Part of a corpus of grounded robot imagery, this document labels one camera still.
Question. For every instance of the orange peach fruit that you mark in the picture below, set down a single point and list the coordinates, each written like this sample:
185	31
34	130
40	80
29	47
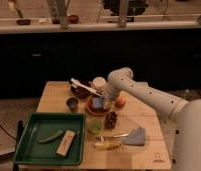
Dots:
120	102

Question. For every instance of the white round container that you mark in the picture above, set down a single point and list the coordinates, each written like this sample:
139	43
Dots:
99	83

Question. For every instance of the blue sponge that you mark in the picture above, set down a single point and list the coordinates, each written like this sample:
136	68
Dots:
97	103

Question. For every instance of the metal fork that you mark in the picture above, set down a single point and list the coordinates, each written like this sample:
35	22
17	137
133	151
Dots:
104	138

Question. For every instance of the red bowl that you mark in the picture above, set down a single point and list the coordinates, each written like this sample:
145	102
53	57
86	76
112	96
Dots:
95	112

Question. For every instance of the dark grape bunch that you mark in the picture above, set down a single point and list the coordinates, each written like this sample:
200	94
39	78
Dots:
110	120

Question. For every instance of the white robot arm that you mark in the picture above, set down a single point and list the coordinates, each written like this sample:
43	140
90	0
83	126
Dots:
186	114

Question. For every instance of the wooden block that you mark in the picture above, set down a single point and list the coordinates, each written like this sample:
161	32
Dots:
65	143

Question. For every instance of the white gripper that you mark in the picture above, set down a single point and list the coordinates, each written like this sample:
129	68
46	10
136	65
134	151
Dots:
110	93

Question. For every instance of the green cup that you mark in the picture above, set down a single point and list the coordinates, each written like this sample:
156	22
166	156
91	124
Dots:
95	126

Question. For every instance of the green plastic tray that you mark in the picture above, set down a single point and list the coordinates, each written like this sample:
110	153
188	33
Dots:
42	136

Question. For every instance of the small dark cup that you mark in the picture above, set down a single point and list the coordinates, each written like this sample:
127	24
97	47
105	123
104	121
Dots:
72	104

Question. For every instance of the blue cloth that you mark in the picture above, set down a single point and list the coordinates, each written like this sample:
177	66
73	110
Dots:
136	137

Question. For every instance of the yellow banana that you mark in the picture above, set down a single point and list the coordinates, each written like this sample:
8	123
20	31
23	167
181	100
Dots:
106	145

